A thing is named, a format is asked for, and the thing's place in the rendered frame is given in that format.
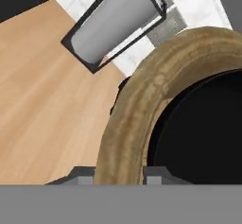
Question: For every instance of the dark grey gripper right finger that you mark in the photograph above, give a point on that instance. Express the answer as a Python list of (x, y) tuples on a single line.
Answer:
[(160, 175)]

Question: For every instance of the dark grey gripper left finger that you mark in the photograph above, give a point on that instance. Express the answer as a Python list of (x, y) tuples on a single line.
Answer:
[(78, 174)]

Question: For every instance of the brown bowl with black inside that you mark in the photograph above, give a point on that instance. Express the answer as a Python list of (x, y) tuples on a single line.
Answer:
[(138, 108)]

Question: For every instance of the grey paper towel roll holder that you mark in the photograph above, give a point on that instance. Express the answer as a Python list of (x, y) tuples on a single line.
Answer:
[(110, 23)]

